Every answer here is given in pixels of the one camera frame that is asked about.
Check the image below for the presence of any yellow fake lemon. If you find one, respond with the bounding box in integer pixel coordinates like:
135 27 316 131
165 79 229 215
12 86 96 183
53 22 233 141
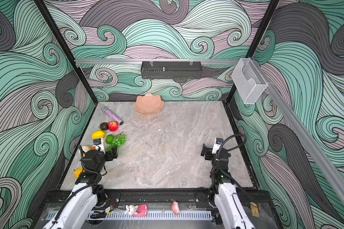
91 130 105 140

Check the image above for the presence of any red fake apple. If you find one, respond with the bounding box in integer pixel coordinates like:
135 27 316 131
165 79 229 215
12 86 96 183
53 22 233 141
108 121 118 132

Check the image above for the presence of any pink wavy fruit bowl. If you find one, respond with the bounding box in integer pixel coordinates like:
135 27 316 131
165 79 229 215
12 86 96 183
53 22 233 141
132 93 164 115

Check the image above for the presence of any pale fake pear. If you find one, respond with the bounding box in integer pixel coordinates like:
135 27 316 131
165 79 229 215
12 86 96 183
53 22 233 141
81 146 91 156

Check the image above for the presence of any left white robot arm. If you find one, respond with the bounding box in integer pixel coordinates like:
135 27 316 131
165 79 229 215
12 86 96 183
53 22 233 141
43 145 118 229

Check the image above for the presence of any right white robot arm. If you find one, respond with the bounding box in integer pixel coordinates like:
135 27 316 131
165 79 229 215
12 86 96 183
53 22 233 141
201 143 255 229

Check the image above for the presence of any green fake grape bunch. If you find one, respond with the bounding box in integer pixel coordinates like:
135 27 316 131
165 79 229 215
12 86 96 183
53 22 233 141
107 134 126 151

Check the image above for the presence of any green fake lime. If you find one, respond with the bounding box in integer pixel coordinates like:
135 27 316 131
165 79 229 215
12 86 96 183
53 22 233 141
106 135 114 145

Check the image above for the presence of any small yellow fake pepper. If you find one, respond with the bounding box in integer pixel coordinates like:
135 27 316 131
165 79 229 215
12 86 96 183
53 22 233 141
74 168 84 178

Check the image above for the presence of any dark brown fake fruit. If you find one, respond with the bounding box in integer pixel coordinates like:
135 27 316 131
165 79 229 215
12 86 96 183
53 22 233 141
99 122 109 131

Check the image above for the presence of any purple sprinkle tube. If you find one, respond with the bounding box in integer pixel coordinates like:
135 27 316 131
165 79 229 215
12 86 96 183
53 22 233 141
101 106 123 125

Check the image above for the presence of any small pink figurine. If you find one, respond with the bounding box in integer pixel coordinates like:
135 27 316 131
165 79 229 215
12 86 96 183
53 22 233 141
172 201 180 216

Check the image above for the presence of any white bunny pink toy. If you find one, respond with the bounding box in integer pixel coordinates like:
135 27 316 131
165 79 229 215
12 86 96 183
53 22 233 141
125 205 148 217

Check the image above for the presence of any white slotted cable duct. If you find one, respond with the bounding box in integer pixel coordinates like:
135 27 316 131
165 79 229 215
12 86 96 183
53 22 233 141
98 210 213 221

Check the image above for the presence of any clear plastic wall holder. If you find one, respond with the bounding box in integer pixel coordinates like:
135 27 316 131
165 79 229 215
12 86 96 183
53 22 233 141
231 58 268 105

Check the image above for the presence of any aluminium rail right wall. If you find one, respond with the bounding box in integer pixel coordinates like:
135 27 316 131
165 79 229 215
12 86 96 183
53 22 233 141
250 58 344 206

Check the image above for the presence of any aluminium rail wall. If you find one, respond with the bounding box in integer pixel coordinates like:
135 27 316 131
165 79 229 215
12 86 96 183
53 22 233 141
250 58 344 206
75 58 239 65

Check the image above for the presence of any black wall tray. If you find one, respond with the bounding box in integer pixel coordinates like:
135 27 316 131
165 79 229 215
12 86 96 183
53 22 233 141
140 62 203 80

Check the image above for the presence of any aluminium rail back wall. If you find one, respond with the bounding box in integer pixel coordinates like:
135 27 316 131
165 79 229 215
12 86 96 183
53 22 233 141
75 58 239 65

